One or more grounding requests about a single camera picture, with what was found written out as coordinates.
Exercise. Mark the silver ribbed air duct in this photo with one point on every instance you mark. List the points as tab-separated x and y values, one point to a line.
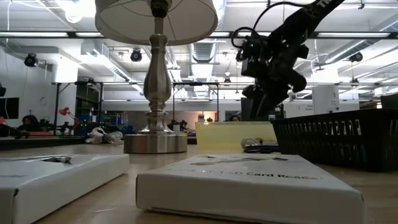
203	52

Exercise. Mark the black metal gantry frame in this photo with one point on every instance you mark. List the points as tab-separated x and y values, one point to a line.
196	84

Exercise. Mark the person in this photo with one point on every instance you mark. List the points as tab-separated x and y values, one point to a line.
29	123
234	118

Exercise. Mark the black wall screen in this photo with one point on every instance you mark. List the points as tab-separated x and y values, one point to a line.
9	107

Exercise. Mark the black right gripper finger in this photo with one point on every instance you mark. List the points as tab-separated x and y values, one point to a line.
269	105
253	93

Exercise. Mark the silver lamp with white shade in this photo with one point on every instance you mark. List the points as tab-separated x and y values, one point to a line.
157	93

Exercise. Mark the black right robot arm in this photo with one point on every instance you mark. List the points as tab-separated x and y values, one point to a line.
308	18

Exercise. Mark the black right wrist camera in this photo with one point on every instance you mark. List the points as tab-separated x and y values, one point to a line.
252	59

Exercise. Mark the black plastic mesh basket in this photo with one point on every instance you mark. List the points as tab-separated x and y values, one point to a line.
335	140

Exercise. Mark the pale yellow rectangular block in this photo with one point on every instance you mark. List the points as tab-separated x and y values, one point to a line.
224	137

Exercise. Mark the dark grey box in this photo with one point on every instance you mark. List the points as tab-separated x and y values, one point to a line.
389	101

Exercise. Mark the black shelving rack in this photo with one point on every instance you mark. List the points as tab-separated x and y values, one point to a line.
88	99

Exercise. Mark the red desk lamp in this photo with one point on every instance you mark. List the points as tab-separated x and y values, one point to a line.
70	118

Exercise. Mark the black ceiling spotlight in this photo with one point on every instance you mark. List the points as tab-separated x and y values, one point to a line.
356	57
136	55
31	60

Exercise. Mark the white card reader box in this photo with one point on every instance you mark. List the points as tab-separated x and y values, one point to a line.
62	180
248	189

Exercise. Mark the white machine cabinet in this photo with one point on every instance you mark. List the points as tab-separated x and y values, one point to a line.
325	99

